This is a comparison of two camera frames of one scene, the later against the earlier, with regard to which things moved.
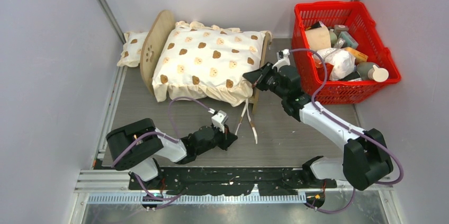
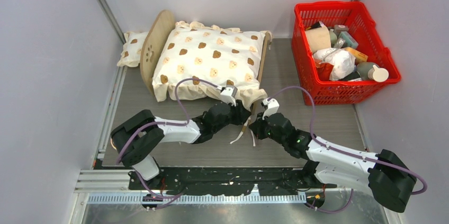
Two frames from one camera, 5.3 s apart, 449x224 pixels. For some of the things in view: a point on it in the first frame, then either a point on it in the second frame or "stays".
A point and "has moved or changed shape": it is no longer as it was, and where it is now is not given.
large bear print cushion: x=203 y=62 stays
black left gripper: x=227 y=137 → x=241 y=113
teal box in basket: x=349 y=41 stays
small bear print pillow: x=131 y=54 stays
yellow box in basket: x=358 y=56 stays
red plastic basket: x=356 y=16 stays
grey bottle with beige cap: x=371 y=70 stays
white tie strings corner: x=246 y=105 has moved or changed shape
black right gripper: x=257 y=77 → x=257 y=127
